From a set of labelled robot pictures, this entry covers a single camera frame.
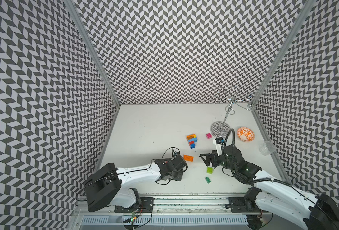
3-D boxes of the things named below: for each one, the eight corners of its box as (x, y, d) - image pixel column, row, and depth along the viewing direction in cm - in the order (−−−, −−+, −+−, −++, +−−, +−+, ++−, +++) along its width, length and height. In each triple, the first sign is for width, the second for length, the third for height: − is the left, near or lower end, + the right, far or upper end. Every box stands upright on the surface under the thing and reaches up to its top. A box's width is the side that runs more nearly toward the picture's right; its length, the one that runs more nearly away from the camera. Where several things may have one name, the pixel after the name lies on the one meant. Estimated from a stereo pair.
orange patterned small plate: (239, 142, 97) (241, 139, 93) (235, 131, 103) (237, 127, 100) (253, 142, 97) (256, 139, 93) (248, 131, 103) (251, 127, 99)
